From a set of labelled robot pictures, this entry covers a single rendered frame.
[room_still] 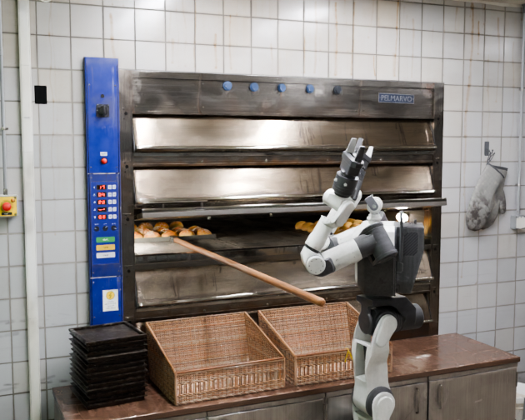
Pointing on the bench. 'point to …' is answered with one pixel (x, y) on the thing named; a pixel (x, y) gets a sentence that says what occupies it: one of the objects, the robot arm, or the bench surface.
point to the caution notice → (110, 300)
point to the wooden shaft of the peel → (255, 274)
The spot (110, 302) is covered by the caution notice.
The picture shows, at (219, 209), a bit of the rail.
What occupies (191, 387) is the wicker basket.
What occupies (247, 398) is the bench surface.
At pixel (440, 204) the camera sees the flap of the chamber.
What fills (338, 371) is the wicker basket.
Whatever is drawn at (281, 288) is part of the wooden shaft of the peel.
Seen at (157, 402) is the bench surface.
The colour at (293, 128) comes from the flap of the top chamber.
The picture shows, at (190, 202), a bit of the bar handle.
